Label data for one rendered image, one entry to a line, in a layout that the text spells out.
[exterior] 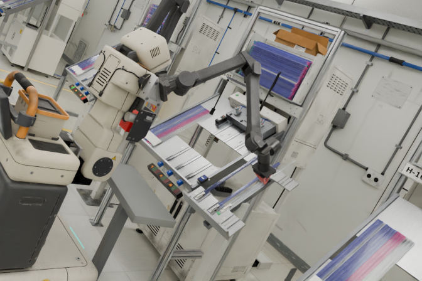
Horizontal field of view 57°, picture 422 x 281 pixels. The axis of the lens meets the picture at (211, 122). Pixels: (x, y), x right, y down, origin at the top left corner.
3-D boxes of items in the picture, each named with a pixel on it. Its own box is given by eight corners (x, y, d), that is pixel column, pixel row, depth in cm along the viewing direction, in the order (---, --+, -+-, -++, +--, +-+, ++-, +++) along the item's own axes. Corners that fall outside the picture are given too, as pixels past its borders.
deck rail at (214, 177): (194, 196, 218) (192, 188, 214) (192, 194, 219) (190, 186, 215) (285, 139, 248) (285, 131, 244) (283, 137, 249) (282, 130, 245)
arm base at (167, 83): (147, 75, 170) (162, 84, 162) (163, 69, 174) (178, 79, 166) (150, 92, 175) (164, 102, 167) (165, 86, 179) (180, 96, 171)
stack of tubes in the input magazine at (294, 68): (289, 100, 239) (310, 59, 235) (237, 73, 275) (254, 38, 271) (299, 105, 248) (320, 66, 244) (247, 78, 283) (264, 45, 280)
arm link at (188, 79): (240, 56, 200) (249, 45, 192) (254, 78, 198) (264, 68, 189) (168, 84, 177) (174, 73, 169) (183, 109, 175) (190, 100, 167)
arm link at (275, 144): (243, 144, 180) (252, 138, 173) (259, 132, 186) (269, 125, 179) (260, 165, 179) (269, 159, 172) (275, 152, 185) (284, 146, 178)
